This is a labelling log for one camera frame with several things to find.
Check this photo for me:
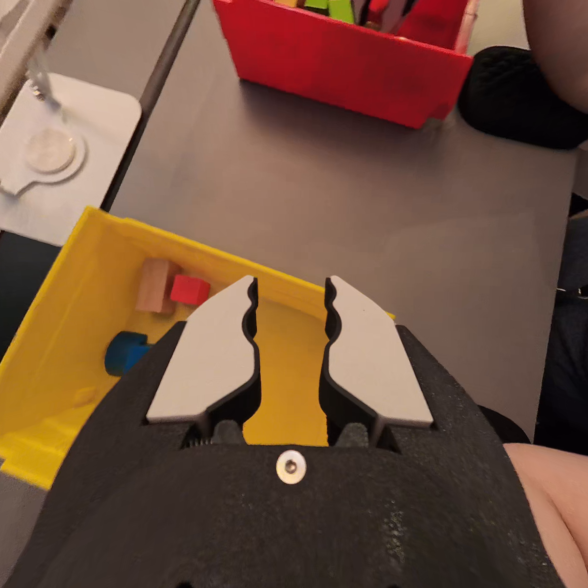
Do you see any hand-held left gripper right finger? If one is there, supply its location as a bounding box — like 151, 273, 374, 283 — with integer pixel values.
319, 276, 434, 442

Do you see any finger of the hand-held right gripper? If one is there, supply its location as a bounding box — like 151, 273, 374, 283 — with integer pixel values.
383, 0, 415, 35

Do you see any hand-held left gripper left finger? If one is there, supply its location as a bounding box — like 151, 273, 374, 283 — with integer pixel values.
146, 276, 262, 439

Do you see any red wooden cube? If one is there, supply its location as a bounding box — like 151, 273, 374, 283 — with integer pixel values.
169, 274, 211, 307

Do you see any red plastic bin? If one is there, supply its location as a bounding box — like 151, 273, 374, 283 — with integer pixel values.
212, 0, 475, 130

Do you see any blue wooden cylinder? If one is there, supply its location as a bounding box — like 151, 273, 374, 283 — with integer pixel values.
104, 331, 153, 377

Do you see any yellow plastic bin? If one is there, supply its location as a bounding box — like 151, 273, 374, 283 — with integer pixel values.
0, 206, 397, 491

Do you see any person's right forearm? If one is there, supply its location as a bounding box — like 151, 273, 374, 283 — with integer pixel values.
523, 0, 588, 114

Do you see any natural wooden block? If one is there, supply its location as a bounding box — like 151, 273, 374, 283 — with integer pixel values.
135, 258, 183, 316

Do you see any black mesh pad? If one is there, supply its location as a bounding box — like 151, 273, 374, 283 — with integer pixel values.
458, 46, 588, 150

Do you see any dark flat pad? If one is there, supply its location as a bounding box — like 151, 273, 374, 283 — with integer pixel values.
0, 230, 63, 360

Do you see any white paper holder bar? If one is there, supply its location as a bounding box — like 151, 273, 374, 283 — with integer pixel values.
0, 0, 70, 112

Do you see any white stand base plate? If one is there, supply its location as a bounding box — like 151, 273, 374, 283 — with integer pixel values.
0, 73, 142, 247

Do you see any clear stand bracket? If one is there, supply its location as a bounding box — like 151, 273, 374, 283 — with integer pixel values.
0, 60, 89, 197

